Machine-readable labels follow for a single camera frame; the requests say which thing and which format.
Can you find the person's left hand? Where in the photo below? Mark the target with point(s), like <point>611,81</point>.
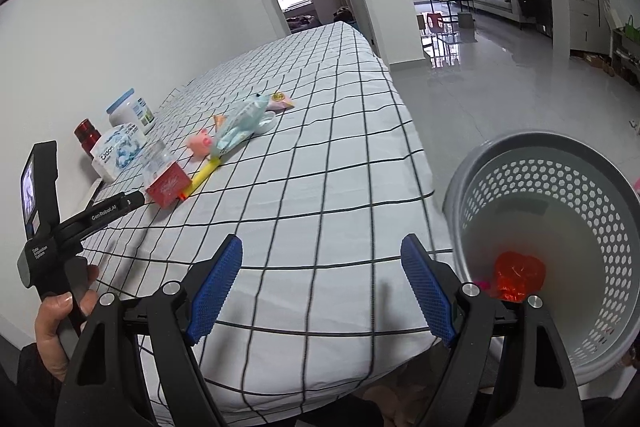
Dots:
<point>50,327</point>

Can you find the white plastic strip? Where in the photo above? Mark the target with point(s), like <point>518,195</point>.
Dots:
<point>95,193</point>

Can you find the yellow tube with orange tip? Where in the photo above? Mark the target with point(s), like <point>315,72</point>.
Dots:
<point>202,174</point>

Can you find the green bag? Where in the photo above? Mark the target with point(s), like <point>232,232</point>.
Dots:
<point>632,29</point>

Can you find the red plastic bag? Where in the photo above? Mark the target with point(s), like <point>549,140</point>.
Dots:
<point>517,274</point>

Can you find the shoe rack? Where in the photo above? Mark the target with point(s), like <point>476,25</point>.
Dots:
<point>625,59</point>

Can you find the pink snack wrapper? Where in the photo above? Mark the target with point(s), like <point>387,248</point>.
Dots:
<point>280,102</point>

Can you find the red bottle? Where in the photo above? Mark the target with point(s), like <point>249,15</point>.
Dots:
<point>87,134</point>

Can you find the grey perforated laundry basket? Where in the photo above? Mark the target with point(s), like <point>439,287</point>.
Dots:
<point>525,227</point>

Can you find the white checked tablecloth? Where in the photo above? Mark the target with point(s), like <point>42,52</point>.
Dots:
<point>325,207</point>

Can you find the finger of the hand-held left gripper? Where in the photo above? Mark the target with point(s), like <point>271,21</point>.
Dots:
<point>132,200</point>

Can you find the white and blue tissue pack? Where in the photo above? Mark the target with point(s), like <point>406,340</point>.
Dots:
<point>117,152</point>

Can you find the red box with clear top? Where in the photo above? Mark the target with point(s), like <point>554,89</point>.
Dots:
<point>167,187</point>

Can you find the glass coffee table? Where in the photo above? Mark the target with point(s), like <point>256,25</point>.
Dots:
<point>452,3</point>

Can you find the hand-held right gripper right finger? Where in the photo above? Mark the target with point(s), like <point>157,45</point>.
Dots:
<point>430,292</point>

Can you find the orange wrapper piece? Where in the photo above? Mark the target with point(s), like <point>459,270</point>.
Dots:
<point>220,122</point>

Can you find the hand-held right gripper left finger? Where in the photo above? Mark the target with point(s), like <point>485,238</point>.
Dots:
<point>215,292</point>

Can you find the person's left forearm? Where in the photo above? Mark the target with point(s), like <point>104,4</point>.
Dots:
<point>35,372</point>

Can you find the white jar with blue lid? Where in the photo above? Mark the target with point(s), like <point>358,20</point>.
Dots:
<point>127,112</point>

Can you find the blue and white plastic packet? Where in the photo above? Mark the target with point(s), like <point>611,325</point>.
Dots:
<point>245,119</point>

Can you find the red plastic stool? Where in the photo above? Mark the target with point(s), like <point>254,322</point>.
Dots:
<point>434,22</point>

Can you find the pink pig toy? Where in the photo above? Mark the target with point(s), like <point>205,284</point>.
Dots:
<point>200,142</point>

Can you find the cardboard box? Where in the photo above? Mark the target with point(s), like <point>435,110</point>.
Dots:
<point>465,19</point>

